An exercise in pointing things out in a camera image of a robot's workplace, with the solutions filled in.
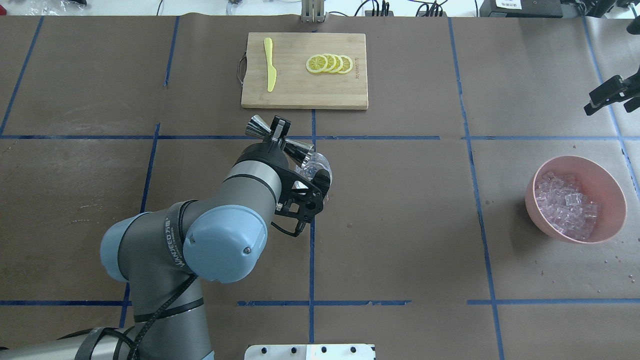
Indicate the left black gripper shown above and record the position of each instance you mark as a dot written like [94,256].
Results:
[263,151]

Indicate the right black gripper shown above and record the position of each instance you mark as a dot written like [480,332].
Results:
[613,91]

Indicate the steel double jigger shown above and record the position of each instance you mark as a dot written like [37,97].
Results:
[296,150]

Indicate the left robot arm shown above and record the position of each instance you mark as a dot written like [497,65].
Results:
[165,254]

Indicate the clear wine glass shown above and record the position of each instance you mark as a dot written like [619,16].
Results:
[311,165]

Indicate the pile of clear ice cubes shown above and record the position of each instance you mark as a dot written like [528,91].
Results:
[563,203]

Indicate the bamboo cutting board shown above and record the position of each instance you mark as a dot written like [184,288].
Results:
[296,88]

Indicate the yellow plastic knife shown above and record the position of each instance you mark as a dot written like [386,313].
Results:
[268,46]

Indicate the lemon slice front left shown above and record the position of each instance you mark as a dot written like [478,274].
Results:
[317,64]

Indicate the lemon slice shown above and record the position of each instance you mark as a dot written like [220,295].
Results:
[347,64]
[317,64]
[331,63]
[338,64]

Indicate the lemon slice rightmost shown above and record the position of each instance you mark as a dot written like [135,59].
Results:
[347,64]

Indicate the pink bowl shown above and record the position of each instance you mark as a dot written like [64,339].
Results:
[597,183]

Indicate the black box on table edge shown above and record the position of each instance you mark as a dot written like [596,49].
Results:
[551,9]

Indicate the aluminium frame post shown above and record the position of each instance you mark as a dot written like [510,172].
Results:
[313,11]

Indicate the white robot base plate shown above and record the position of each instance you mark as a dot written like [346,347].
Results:
[331,351]

